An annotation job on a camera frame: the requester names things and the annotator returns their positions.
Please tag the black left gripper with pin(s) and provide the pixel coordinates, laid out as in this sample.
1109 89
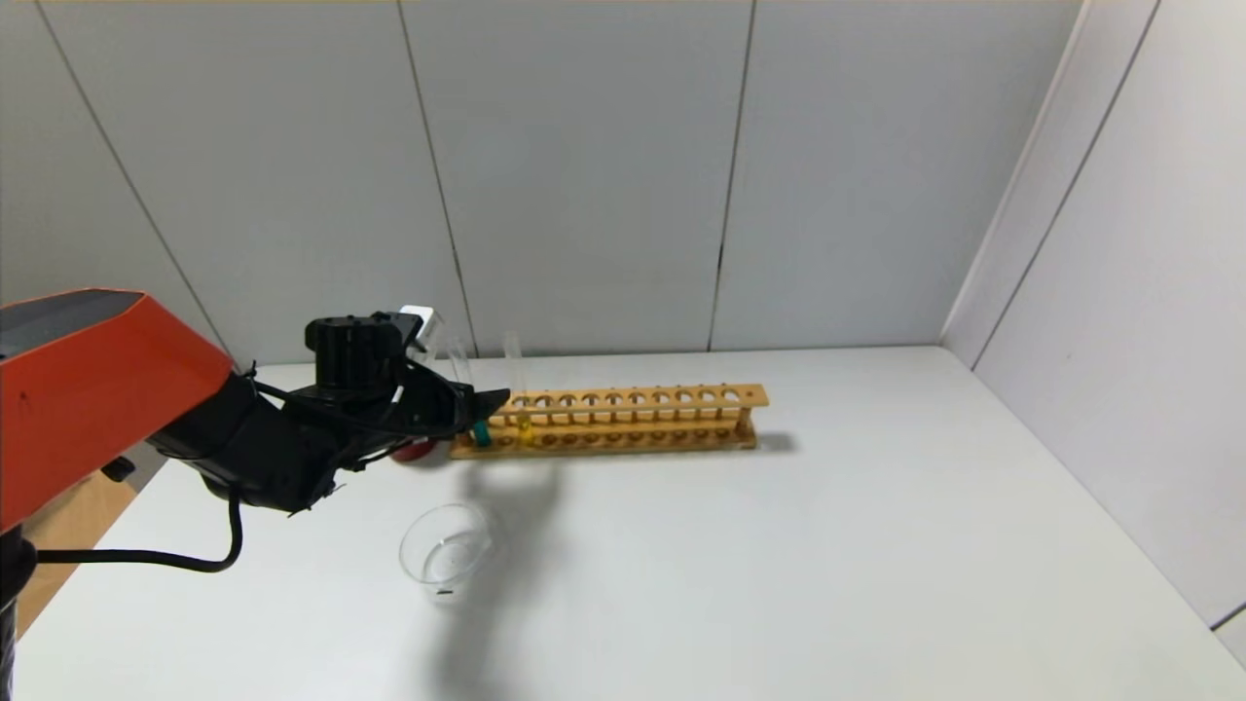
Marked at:
450 407

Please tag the test tube with blue pigment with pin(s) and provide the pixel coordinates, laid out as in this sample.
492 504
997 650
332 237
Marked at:
482 435

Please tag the test tube with yellow pigment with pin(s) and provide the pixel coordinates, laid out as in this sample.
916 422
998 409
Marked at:
515 375

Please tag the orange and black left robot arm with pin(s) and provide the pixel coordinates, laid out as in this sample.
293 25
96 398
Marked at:
88 389

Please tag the wooden test tube rack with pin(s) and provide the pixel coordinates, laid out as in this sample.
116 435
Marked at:
623 400

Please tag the dark red cup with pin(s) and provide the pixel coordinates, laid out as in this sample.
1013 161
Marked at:
417 451

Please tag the clear glass beaker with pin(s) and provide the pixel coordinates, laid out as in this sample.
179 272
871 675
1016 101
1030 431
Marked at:
450 560

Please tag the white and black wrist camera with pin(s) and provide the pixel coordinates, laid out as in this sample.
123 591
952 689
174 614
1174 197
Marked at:
419 319

